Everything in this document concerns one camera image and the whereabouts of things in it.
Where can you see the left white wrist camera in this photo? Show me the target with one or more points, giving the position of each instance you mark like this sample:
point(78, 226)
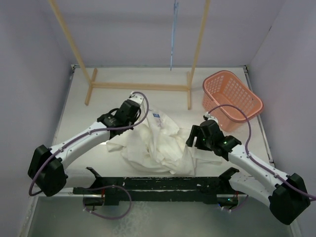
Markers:
point(136, 97)

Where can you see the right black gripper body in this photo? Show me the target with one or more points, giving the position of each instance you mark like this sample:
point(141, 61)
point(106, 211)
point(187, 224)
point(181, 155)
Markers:
point(202, 142)

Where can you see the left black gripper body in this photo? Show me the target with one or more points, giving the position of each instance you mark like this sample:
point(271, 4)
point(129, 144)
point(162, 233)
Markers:
point(131, 121)

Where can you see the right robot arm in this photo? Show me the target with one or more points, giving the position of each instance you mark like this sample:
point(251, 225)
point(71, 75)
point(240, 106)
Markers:
point(285, 195)

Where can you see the pink plastic basket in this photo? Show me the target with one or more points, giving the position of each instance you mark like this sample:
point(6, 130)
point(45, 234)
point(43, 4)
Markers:
point(224, 87)

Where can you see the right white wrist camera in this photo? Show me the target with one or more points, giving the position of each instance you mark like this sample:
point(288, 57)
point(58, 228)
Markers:
point(208, 116)

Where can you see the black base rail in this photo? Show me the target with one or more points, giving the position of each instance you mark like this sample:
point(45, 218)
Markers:
point(113, 190)

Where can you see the blue wire hanger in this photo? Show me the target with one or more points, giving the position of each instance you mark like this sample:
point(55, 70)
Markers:
point(174, 23)

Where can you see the white shirt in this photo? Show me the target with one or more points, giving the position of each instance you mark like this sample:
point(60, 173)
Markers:
point(158, 145)

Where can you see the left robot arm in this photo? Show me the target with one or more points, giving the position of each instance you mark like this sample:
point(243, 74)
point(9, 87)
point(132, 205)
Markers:
point(49, 167)

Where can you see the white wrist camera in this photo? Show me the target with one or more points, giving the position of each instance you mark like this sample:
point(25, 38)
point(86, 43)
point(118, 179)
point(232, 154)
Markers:
point(136, 97)
point(208, 116)

